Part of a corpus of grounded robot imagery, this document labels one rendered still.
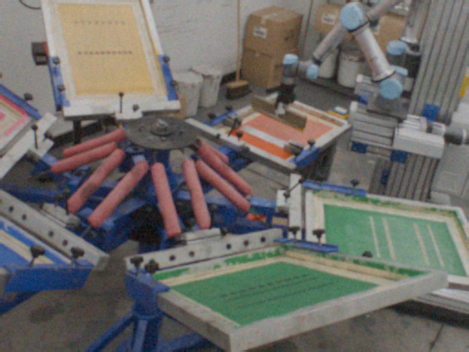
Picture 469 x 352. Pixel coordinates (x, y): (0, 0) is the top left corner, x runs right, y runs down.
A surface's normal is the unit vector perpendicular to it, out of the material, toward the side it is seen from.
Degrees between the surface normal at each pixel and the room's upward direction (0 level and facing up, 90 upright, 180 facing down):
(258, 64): 90
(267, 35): 90
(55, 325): 0
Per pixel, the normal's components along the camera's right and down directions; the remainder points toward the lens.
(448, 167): -0.18, 0.39
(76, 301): 0.17, -0.89
